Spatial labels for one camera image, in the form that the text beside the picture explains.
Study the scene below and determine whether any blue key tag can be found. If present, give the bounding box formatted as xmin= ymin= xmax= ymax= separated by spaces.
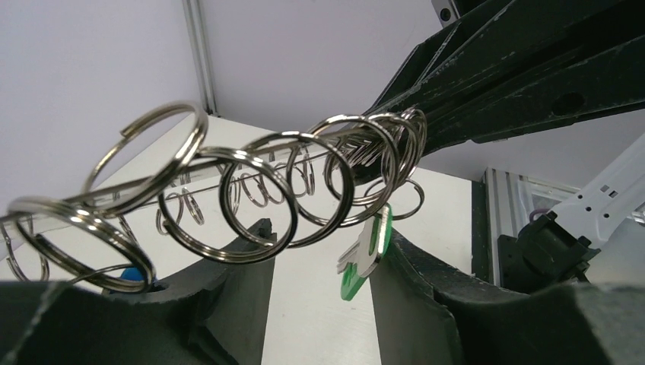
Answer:
xmin=119 ymin=267 xmax=157 ymax=293

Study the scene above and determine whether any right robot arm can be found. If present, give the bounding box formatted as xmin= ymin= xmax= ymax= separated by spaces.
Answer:
xmin=371 ymin=1 xmax=644 ymax=293

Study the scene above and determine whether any green key tag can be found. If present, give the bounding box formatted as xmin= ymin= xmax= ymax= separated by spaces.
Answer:
xmin=340 ymin=204 xmax=393 ymax=302

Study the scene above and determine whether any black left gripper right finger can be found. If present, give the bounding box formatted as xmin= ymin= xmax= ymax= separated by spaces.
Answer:
xmin=370 ymin=232 xmax=644 ymax=364

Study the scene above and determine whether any aluminium frame rail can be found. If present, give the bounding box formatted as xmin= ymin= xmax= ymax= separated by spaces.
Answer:
xmin=182 ymin=0 xmax=220 ymax=116

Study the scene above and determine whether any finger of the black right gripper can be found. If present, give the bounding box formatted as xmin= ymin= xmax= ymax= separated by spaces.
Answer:
xmin=369 ymin=38 xmax=644 ymax=179
xmin=370 ymin=1 xmax=644 ymax=113

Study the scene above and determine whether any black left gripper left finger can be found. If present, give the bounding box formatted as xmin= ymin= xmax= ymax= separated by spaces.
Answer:
xmin=0 ymin=217 xmax=277 ymax=365

